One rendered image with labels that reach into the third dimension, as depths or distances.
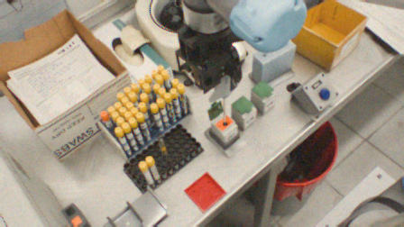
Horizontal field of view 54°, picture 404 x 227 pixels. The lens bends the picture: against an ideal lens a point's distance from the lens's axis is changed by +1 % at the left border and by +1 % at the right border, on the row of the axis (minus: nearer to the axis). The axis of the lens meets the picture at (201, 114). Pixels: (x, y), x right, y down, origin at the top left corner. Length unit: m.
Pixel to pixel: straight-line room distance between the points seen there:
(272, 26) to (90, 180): 0.64
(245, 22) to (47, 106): 0.68
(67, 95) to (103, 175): 0.22
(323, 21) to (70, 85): 0.70
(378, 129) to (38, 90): 1.57
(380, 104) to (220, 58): 1.60
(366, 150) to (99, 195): 1.39
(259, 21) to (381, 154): 1.64
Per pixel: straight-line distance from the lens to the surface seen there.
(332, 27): 1.18
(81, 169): 0.98
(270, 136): 0.96
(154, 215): 0.85
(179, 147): 0.92
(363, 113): 2.13
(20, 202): 0.64
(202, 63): 0.63
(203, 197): 0.89
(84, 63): 1.08
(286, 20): 0.45
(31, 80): 1.10
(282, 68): 1.03
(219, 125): 0.88
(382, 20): 1.23
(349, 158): 1.98
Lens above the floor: 1.70
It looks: 57 degrees down
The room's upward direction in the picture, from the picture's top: 8 degrees counter-clockwise
